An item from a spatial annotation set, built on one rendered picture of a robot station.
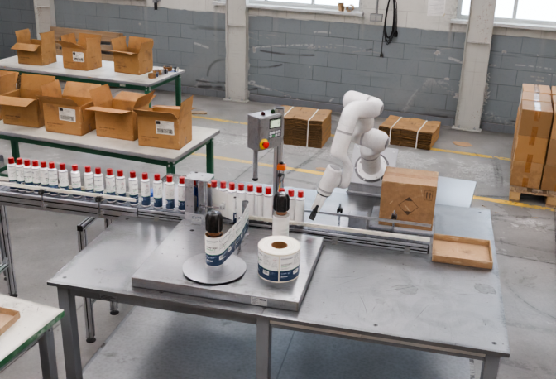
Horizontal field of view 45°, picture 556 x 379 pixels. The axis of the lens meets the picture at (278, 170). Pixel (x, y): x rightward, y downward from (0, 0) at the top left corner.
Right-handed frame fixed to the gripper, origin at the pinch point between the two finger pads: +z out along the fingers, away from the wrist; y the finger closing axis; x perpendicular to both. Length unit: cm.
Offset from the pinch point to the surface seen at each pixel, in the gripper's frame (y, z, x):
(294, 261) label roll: 60, -4, 1
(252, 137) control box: -2, -27, -47
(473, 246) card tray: -10, -20, 86
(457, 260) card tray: 13, -19, 76
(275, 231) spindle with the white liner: 31.9, 0.8, -13.8
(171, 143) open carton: -125, 56, -120
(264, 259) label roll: 63, 0, -12
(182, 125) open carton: -133, 42, -119
